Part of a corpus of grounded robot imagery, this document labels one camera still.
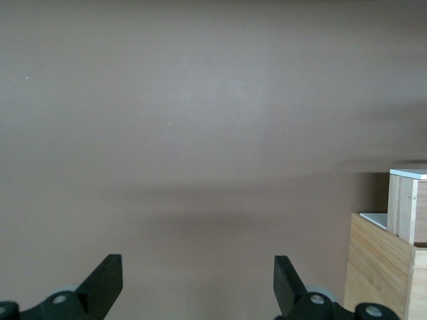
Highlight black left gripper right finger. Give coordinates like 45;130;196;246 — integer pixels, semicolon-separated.
274;255;401;320

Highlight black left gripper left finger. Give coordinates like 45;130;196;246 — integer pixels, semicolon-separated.
0;253;123;320

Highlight light wooden drawer cabinet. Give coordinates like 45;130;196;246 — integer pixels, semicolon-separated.
343;213;427;320

